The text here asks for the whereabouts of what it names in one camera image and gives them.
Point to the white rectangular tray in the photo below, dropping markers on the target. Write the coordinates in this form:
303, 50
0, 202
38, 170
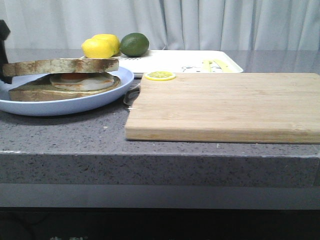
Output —
176, 61

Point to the front yellow lemon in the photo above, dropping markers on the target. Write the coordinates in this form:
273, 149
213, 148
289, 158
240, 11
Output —
97, 48

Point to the bread slice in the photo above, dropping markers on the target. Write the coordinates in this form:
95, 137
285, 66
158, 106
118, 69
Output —
41, 90
60, 65

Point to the metal spoon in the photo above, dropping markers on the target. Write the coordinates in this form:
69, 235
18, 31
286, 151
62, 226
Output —
131, 95

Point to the fried egg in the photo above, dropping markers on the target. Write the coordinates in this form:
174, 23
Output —
82, 81

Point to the yellow plastic fork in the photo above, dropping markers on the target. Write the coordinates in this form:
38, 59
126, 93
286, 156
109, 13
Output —
206, 66

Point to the wooden cutting board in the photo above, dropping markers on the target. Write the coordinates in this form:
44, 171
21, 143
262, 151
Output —
228, 107

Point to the blue round plate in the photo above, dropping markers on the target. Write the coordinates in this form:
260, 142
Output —
62, 107

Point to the yellow plastic knife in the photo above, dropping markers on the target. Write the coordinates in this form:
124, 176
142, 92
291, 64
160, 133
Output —
223, 66

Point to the grey curtain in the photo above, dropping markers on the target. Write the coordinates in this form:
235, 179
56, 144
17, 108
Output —
168, 24

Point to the green lime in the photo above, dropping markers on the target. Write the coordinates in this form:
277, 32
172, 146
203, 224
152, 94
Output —
134, 44

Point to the rear yellow lemon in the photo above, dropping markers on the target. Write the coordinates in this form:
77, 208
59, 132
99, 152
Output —
112, 42

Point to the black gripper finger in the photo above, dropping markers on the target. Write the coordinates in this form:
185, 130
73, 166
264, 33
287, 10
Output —
4, 33

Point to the yellow lemon slice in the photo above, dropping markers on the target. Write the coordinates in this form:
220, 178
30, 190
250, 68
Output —
160, 76

